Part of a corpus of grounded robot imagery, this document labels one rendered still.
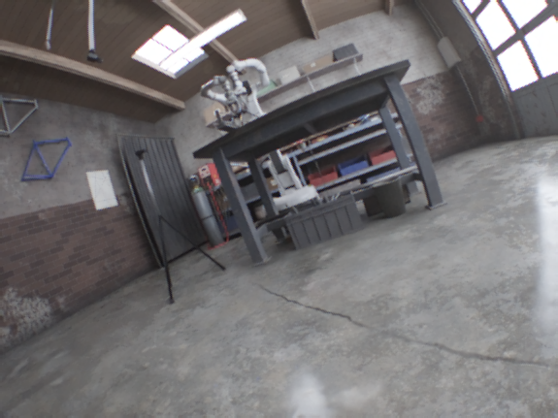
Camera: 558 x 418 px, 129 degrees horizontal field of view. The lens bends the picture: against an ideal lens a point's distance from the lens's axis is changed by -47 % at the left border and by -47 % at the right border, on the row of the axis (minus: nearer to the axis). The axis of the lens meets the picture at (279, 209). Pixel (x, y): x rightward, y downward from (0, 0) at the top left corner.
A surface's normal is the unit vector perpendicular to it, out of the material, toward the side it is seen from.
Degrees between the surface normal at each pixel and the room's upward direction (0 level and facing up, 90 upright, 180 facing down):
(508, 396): 0
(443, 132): 90
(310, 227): 90
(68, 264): 90
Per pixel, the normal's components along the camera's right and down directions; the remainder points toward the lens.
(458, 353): -0.36, -0.93
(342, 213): -0.27, 0.18
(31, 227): 0.89, -0.33
